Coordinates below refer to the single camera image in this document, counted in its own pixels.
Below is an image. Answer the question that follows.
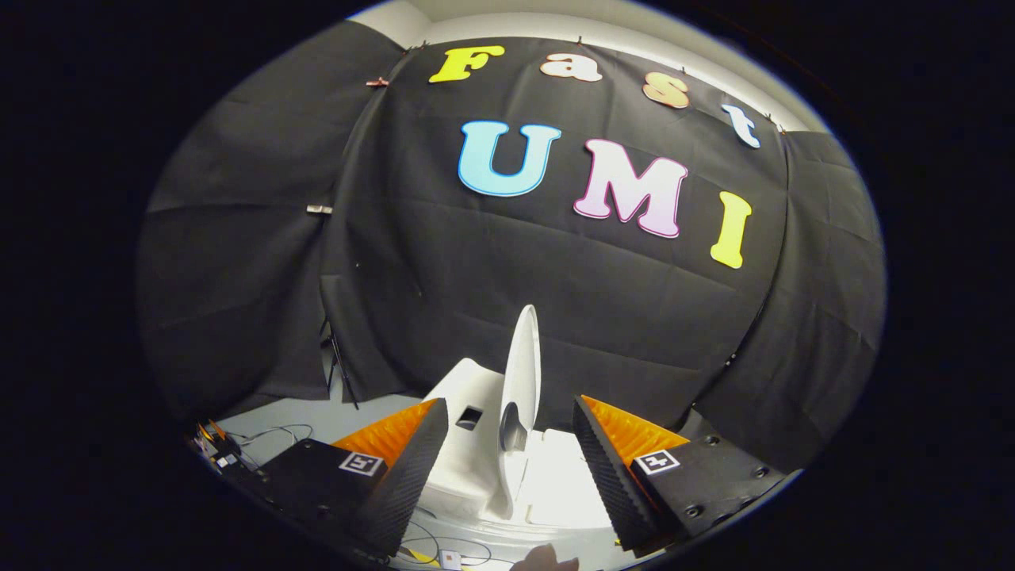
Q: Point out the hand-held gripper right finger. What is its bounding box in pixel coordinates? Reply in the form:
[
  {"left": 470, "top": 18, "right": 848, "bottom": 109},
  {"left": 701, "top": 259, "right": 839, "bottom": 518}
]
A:
[{"left": 573, "top": 394, "right": 787, "bottom": 554}]

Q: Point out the smartphone with orange holder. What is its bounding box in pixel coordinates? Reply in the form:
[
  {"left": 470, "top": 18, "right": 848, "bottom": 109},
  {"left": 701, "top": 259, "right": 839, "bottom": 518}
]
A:
[{"left": 194, "top": 420, "right": 242, "bottom": 470}]

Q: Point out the white toilet lid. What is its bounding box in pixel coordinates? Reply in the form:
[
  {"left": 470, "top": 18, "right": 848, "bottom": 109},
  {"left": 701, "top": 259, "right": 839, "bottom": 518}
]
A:
[{"left": 485, "top": 305, "right": 543, "bottom": 521}]

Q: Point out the white toilet body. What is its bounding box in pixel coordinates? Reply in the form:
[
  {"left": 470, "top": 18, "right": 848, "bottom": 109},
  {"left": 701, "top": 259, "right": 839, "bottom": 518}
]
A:
[{"left": 420, "top": 358, "right": 627, "bottom": 534}]

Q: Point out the black tripod stand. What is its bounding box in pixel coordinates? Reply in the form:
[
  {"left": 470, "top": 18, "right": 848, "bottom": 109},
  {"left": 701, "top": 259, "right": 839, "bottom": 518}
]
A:
[{"left": 320, "top": 316, "right": 360, "bottom": 411}]

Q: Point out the black floor cable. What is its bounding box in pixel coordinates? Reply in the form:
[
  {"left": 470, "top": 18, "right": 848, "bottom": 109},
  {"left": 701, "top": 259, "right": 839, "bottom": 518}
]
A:
[{"left": 399, "top": 519, "right": 494, "bottom": 569}]

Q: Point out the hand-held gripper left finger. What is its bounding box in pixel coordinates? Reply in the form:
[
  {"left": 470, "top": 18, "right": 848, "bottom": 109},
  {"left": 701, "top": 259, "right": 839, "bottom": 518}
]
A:
[{"left": 238, "top": 397, "right": 450, "bottom": 558}]

